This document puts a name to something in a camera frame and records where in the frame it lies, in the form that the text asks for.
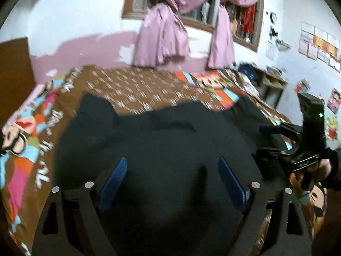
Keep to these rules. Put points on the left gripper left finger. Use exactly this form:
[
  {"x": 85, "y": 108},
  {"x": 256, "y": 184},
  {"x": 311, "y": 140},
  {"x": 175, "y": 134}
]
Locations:
[{"x": 69, "y": 223}]

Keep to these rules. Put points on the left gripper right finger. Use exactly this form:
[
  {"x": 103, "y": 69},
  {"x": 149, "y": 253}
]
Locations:
[{"x": 272, "y": 219}]

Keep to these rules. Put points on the black garment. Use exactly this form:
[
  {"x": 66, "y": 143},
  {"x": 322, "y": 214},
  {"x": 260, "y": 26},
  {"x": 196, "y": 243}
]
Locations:
[{"x": 172, "y": 200}]

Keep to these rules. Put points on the person's right hand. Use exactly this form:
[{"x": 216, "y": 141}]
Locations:
[{"x": 320, "y": 171}]

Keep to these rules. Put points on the wooden shelf unit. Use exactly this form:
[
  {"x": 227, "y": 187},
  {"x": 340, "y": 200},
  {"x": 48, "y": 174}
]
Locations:
[{"x": 270, "y": 84}]

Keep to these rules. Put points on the brown patterned bed cover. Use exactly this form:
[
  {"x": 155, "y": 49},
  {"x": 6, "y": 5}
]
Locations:
[{"x": 28, "y": 144}]

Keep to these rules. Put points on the wooden headboard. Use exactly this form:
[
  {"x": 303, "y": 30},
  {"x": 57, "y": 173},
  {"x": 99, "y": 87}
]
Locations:
[{"x": 16, "y": 76}]

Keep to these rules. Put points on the right pink curtain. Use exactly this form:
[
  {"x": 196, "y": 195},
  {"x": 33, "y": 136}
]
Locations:
[{"x": 222, "y": 46}]

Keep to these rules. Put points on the pink curtain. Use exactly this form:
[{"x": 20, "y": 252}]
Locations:
[
  {"x": 222, "y": 46},
  {"x": 163, "y": 34}
]

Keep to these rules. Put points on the left pink curtain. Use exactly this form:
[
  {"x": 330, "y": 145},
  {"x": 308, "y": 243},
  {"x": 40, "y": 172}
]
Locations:
[{"x": 163, "y": 34}]

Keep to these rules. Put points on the wall paper posters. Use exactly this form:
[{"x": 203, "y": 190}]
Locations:
[{"x": 317, "y": 44}]

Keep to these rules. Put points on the round wall clock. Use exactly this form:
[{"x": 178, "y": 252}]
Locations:
[{"x": 273, "y": 18}]

